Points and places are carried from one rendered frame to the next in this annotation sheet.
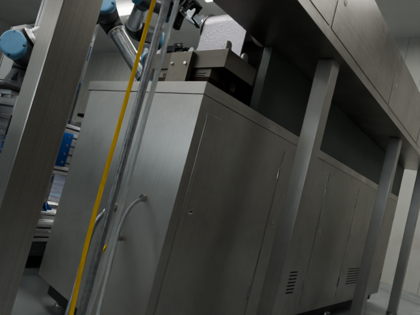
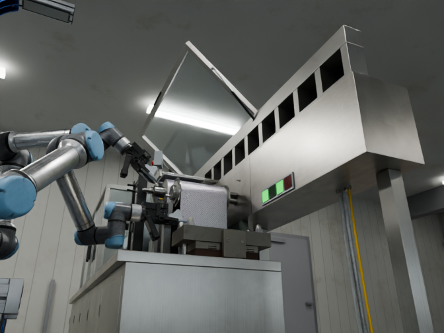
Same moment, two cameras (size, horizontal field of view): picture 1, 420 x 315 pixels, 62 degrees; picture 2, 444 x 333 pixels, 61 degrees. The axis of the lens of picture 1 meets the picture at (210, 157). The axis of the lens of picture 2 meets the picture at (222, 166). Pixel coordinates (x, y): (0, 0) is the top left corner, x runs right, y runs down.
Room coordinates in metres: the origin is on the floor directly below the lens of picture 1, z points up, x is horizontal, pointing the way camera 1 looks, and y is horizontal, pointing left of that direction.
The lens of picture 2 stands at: (0.55, 1.61, 0.64)
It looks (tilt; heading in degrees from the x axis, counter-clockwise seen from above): 23 degrees up; 295
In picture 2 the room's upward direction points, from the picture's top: straight up
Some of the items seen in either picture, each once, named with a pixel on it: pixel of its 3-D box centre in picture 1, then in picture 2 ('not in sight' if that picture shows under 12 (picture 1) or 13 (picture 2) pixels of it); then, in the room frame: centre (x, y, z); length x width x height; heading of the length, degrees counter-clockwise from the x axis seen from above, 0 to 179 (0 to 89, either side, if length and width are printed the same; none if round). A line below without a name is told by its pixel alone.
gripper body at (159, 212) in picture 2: (176, 55); (154, 213); (1.51, 0.25, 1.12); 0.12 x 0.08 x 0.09; 49
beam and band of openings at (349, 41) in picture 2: not in sight; (201, 187); (1.73, -0.58, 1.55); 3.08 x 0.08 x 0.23; 139
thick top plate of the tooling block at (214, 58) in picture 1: (197, 69); (221, 240); (1.24, 0.13, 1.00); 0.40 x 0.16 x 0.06; 49
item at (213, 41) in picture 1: (217, 54); (203, 220); (1.35, 0.08, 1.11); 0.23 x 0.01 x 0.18; 49
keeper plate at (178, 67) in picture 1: (179, 67); (234, 244); (1.16, 0.18, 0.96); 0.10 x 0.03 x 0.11; 49
